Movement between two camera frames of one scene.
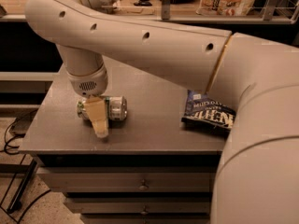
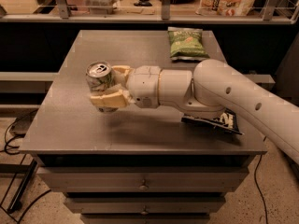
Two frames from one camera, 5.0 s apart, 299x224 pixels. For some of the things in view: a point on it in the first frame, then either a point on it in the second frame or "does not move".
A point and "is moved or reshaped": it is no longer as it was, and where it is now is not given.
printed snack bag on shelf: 235,0 does not move
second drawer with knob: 139,204 does not move
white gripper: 88,84 → 144,84
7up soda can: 117,108 is moved or reshaped
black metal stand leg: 16,202 does not move
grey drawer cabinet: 152,168 does not move
